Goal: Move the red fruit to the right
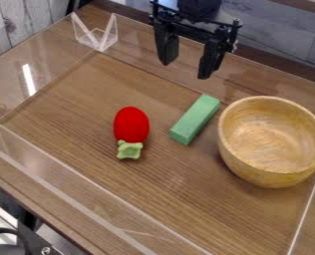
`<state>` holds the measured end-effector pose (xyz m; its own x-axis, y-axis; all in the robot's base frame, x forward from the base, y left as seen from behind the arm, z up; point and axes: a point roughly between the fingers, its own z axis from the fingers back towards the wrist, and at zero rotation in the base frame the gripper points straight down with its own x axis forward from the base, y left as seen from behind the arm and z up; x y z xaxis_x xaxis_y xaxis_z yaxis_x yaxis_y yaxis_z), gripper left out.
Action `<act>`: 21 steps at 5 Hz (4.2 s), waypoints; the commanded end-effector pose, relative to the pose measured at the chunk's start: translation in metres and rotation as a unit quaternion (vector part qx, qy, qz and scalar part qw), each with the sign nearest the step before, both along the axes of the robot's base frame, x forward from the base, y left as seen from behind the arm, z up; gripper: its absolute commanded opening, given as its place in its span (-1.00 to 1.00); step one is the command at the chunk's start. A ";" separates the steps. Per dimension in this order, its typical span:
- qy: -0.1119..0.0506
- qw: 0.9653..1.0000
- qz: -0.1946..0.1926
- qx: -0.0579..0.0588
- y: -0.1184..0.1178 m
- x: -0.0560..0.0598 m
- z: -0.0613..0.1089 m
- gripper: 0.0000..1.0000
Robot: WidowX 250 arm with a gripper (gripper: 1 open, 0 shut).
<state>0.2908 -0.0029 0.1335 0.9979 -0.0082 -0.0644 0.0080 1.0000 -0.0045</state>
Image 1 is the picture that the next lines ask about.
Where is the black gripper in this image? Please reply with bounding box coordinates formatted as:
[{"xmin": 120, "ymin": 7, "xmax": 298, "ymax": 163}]
[{"xmin": 150, "ymin": 0, "xmax": 242, "ymax": 80}]

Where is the black equipment bottom left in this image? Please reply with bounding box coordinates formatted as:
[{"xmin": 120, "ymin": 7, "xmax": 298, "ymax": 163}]
[{"xmin": 0, "ymin": 223, "xmax": 64, "ymax": 255}]

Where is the light wooden bowl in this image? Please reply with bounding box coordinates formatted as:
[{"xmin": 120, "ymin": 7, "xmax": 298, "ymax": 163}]
[{"xmin": 217, "ymin": 96, "xmax": 315, "ymax": 188}]

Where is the clear acrylic tray enclosure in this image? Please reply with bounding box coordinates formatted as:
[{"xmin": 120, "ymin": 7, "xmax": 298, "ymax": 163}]
[{"xmin": 0, "ymin": 9, "xmax": 315, "ymax": 255}]

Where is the red felt strawberry toy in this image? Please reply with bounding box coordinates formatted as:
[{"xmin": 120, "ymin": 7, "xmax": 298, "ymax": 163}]
[{"xmin": 114, "ymin": 107, "xmax": 150, "ymax": 159}]

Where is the green rectangular block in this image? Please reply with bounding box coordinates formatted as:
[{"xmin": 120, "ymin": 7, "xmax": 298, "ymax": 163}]
[{"xmin": 169, "ymin": 95, "xmax": 219, "ymax": 144}]

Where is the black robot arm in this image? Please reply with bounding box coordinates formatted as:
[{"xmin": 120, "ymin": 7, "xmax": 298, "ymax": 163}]
[{"xmin": 150, "ymin": 0, "xmax": 242, "ymax": 80}]

